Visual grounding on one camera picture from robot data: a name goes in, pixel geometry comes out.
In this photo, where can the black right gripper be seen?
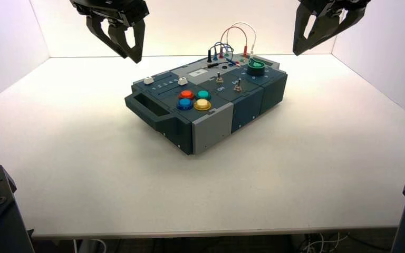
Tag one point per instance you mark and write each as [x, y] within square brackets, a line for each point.
[331, 3]

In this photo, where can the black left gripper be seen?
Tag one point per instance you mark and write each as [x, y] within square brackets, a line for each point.
[125, 10]

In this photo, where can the white slider knob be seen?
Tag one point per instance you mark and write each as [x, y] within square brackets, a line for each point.
[182, 81]
[148, 80]

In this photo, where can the green rotary knob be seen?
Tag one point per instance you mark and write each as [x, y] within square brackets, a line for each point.
[256, 69]

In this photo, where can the red push button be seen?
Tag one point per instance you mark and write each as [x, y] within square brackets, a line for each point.
[186, 94]

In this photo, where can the blue push button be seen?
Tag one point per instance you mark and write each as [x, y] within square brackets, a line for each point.
[185, 103]

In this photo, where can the green push button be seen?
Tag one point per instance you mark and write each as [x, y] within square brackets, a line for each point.
[203, 94]

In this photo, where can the yellow push button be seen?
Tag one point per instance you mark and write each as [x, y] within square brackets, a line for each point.
[202, 104]

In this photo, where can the dark blue grey task box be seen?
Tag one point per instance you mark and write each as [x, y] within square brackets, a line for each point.
[212, 129]

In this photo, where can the metal toggle switch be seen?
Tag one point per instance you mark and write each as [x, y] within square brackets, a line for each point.
[219, 79]
[237, 86]

